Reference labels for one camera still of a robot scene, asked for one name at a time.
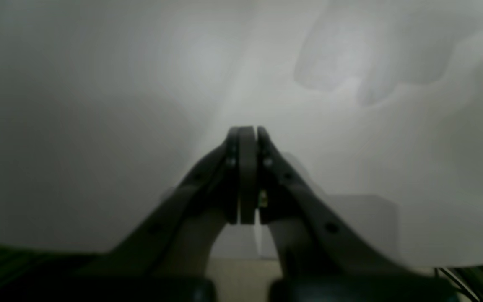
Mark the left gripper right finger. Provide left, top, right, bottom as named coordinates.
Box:
left=257, top=127, right=456, bottom=302

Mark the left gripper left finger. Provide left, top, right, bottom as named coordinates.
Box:
left=28, top=127, right=258, bottom=302

